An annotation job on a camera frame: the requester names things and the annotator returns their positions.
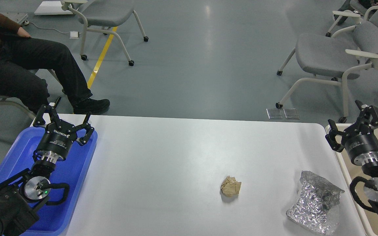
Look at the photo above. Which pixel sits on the silver foil bag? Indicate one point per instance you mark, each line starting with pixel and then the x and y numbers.
pixel 317 207

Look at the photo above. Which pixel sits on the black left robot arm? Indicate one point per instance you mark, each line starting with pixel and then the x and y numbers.
pixel 23 194

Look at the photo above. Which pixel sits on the blue plastic tray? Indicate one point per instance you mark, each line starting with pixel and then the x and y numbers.
pixel 54 220

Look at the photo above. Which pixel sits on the crumpled brown paper ball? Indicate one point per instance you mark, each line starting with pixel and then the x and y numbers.
pixel 230 186

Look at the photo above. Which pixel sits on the beige plastic bin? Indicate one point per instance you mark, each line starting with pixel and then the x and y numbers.
pixel 368 219

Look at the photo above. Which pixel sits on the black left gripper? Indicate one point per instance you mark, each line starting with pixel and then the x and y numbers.
pixel 55 142

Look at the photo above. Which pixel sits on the grey chair top left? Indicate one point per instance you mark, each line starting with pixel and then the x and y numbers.
pixel 102 15

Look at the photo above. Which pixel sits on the white flat board on floor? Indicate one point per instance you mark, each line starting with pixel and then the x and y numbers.
pixel 51 8

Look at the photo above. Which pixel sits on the white floor socket box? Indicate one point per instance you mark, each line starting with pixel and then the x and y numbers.
pixel 74 35

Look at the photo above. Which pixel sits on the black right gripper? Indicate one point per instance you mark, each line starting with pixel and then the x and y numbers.
pixel 360 142

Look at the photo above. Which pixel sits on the left metal floor plate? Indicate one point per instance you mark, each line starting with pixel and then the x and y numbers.
pixel 274 113

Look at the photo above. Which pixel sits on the grey chair top right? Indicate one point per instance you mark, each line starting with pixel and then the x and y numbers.
pixel 359 10

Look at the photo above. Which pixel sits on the metal floor plate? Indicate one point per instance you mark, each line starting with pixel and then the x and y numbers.
pixel 291 113
pixel 274 113

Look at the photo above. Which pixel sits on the seated person in black trousers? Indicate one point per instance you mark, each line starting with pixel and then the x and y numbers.
pixel 20 53

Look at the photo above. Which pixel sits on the grey chair with white armrests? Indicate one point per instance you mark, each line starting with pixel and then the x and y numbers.
pixel 341 56

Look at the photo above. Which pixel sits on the right metal floor plate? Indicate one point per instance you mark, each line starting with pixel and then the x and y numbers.
pixel 291 113

